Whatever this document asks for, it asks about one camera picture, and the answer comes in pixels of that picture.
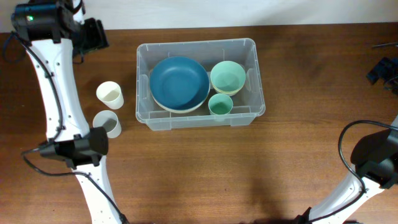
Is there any cream cup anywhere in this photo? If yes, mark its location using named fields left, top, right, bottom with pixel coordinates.
left=96, top=81, right=124, bottom=110

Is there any green bowl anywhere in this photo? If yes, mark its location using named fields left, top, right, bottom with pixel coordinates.
left=210, top=61, right=246, bottom=88

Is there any blue plate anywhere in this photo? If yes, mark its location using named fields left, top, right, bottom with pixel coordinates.
left=150, top=57, right=210, bottom=111

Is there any grey cup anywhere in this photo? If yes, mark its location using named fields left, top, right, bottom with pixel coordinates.
left=93, top=110, right=122, bottom=139

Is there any cream plate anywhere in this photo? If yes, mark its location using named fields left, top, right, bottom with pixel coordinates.
left=152, top=93, right=208, bottom=114

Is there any yellow bowl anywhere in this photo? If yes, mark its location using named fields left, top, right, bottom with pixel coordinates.
left=212, top=85, right=242, bottom=96

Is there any clear plastic storage container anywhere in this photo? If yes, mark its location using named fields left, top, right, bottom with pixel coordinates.
left=136, top=38, right=266, bottom=131

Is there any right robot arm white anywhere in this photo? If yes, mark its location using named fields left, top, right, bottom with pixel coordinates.
left=293, top=120, right=397, bottom=223

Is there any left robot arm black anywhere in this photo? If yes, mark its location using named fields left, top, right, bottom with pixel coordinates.
left=11, top=0, right=128, bottom=223

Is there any green cup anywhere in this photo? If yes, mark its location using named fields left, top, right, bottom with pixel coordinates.
left=208, top=93, right=233, bottom=115

